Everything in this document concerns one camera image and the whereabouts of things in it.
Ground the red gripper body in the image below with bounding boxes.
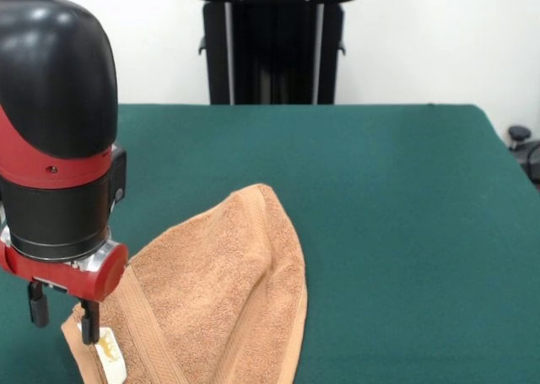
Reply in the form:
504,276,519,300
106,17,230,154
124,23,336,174
0,227,130,305

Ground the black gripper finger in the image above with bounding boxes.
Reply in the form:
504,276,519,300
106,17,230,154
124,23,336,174
26,280,50,328
79,299,102,346

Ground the tan terry towel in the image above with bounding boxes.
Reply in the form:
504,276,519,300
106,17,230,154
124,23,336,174
61,183,309,384

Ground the dark green table cloth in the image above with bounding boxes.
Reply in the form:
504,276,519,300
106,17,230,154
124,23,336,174
0,103,540,384

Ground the office chair base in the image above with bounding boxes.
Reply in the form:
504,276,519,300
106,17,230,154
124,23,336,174
507,125,540,191

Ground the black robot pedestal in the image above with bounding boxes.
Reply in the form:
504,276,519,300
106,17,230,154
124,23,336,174
184,0,366,105

